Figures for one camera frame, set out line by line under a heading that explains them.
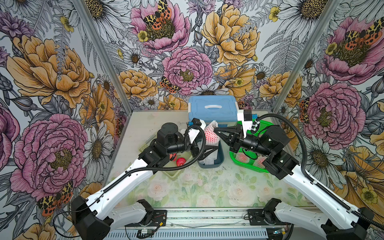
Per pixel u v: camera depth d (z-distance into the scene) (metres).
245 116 0.48
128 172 0.45
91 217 0.38
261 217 0.68
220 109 0.99
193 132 0.54
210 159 0.92
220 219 0.76
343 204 0.40
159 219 0.73
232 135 0.52
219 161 0.92
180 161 0.88
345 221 0.38
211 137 0.56
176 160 0.90
